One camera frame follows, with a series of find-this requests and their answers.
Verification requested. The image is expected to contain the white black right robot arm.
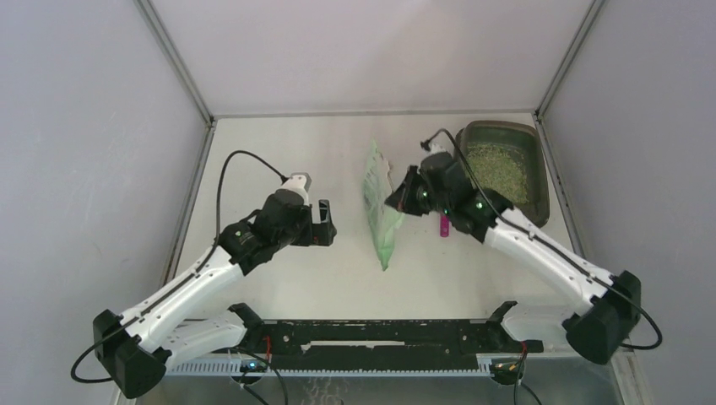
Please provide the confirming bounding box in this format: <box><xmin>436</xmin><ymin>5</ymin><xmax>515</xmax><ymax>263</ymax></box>
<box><xmin>385</xmin><ymin>152</ymin><xmax>642</xmax><ymax>365</ymax></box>

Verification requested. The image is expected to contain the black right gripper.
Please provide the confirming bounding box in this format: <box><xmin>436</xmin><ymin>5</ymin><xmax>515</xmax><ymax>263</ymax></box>
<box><xmin>385</xmin><ymin>165</ymin><xmax>451</xmax><ymax>217</ymax></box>

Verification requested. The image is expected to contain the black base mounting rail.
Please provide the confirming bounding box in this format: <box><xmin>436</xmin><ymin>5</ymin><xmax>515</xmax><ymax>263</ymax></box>
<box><xmin>229</xmin><ymin>301</ymin><xmax>544</xmax><ymax>365</ymax></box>

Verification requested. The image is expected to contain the magenta plastic scoop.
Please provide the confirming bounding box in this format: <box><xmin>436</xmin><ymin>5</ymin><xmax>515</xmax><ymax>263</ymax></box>
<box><xmin>440</xmin><ymin>214</ymin><xmax>451</xmax><ymax>238</ymax></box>

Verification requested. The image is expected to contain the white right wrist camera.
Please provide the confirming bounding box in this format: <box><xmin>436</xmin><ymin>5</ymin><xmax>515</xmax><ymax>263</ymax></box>
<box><xmin>420</xmin><ymin>139</ymin><xmax>450</xmax><ymax>158</ymax></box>

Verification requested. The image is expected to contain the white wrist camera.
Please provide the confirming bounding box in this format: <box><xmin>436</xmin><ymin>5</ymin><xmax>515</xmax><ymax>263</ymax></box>
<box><xmin>280</xmin><ymin>172</ymin><xmax>312</xmax><ymax>206</ymax></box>
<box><xmin>420</xmin><ymin>139</ymin><xmax>450</xmax><ymax>158</ymax></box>

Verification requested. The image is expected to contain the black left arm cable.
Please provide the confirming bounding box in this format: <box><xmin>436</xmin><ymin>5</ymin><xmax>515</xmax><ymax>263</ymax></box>
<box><xmin>69</xmin><ymin>149</ymin><xmax>289</xmax><ymax>385</ymax></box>

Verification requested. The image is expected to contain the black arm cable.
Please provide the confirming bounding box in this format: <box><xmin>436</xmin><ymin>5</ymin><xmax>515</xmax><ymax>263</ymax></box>
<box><xmin>422</xmin><ymin>128</ymin><xmax>664</xmax><ymax>352</ymax></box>
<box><xmin>69</xmin><ymin>149</ymin><xmax>289</xmax><ymax>385</ymax></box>

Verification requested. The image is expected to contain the white slotted cable duct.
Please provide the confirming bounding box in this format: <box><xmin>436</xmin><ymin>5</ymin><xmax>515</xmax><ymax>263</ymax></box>
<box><xmin>167</xmin><ymin>354</ymin><xmax>518</xmax><ymax>377</ymax></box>

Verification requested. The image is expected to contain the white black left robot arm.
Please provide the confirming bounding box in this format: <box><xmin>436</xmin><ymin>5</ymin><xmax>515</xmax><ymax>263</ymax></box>
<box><xmin>92</xmin><ymin>188</ymin><xmax>337</xmax><ymax>399</ymax></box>

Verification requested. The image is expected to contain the green cat litter bag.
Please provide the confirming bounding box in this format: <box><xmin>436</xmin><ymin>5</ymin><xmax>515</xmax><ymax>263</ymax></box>
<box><xmin>361</xmin><ymin>139</ymin><xmax>404</xmax><ymax>271</ymax></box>

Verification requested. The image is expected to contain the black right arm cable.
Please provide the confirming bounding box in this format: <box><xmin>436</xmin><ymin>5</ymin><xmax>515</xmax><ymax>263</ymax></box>
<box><xmin>422</xmin><ymin>128</ymin><xmax>664</xmax><ymax>352</ymax></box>

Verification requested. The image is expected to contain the dark grey litter box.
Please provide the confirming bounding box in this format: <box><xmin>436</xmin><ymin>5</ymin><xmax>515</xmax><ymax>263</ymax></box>
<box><xmin>456</xmin><ymin>120</ymin><xmax>551</xmax><ymax>228</ymax></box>

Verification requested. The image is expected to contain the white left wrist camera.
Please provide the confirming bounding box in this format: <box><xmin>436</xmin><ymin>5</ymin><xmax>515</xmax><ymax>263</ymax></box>
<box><xmin>280</xmin><ymin>172</ymin><xmax>312</xmax><ymax>206</ymax></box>

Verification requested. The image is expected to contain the green litter in box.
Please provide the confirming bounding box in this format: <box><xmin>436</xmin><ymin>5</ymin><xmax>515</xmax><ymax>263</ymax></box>
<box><xmin>466</xmin><ymin>143</ymin><xmax>529</xmax><ymax>204</ymax></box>

